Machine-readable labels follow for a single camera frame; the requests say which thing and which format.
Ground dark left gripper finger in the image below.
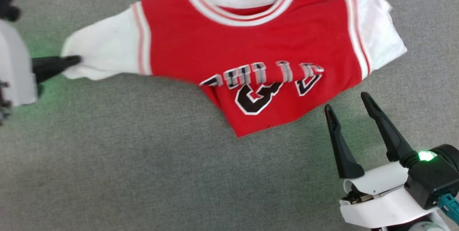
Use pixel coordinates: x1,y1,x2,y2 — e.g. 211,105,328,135
32,55,82,84

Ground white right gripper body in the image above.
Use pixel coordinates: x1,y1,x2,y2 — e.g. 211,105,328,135
339,161,446,229

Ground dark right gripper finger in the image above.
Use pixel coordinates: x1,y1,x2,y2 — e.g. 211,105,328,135
361,92,416,162
324,104,365,179

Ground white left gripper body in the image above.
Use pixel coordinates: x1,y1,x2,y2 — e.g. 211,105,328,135
0,19,38,108

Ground red and white jersey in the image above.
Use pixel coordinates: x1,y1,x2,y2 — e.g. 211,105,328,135
60,0,408,138

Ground teal right cable connector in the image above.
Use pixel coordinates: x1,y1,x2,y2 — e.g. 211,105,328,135
437,193,459,225

